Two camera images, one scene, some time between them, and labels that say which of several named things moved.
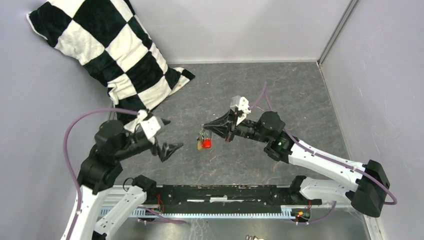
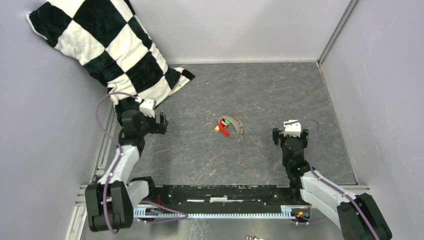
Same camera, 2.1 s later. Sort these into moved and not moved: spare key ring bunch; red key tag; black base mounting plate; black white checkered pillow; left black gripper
Moved: left black gripper; red key tag
Not moved: black white checkered pillow; spare key ring bunch; black base mounting plate
